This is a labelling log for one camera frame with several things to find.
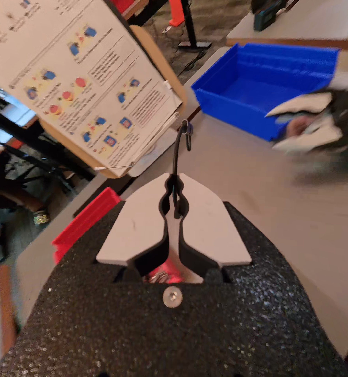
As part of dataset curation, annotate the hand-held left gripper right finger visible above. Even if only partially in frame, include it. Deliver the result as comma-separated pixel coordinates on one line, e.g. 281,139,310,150
177,173,252,280

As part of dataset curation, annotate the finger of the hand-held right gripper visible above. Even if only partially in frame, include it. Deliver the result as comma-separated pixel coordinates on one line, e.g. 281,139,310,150
272,124,344,154
265,92,334,118

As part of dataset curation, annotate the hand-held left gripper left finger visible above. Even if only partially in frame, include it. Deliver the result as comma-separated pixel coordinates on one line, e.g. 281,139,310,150
96,173,172,277

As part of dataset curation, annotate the black usb-c cable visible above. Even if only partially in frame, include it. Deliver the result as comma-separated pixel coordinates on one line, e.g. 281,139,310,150
172,119,193,220

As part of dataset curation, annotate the blue plastic bin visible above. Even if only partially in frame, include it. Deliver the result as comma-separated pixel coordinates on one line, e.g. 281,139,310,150
191,43,339,142

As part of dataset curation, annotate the teal black device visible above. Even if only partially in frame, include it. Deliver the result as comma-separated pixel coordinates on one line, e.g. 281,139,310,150
251,0,290,32

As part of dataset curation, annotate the black desk leg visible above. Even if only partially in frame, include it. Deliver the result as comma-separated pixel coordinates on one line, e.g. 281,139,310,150
178,0,213,52

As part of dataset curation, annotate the orange traffic cone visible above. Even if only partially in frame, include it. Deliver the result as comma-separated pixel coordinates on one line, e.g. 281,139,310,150
169,0,185,26

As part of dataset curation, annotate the printed instruction sheet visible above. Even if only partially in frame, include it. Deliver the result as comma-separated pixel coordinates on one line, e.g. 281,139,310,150
0,0,183,177

